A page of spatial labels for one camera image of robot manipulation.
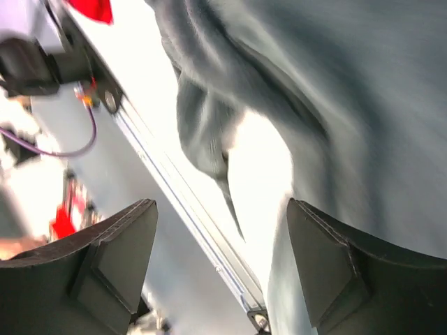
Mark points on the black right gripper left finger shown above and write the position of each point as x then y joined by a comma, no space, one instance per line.
87,283

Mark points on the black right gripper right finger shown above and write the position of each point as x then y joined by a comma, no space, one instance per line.
355,283

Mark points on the white pillow yellow edge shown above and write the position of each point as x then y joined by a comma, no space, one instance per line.
260,178

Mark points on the grey plush pillowcase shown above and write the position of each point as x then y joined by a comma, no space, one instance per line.
357,91

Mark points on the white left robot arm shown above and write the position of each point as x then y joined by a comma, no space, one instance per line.
26,68

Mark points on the red cartoon print pillow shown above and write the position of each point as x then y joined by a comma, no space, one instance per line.
96,10

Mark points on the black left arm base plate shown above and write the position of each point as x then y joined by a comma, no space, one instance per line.
79,61

